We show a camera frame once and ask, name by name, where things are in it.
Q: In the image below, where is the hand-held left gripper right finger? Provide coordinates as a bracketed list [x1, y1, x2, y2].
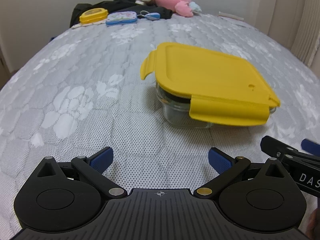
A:
[196, 147, 292, 199]

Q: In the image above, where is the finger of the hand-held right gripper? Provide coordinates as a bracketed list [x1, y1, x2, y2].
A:
[260, 135, 300, 159]
[301, 138, 320, 156]

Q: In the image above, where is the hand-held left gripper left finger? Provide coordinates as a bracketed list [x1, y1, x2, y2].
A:
[27, 147, 127, 198]

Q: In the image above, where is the clear glass container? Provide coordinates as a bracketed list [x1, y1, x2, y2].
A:
[155, 81, 277, 130]

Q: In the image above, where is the yellow container lid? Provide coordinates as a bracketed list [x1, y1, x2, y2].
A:
[140, 42, 281, 127]

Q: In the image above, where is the beige curtain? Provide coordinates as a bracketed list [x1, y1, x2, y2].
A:
[290, 0, 320, 67]

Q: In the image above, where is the white paper sheet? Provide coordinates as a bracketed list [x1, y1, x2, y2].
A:
[219, 11, 250, 28]

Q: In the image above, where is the blue printed pencil case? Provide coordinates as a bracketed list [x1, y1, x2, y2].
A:
[105, 11, 137, 27]

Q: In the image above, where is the small yellow lidded container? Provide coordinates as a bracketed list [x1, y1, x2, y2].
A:
[79, 8, 108, 24]

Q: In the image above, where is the blue key fob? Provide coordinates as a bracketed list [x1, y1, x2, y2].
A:
[140, 10, 160, 21]

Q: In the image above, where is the black cloth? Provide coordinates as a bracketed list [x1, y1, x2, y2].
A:
[69, 0, 173, 28]

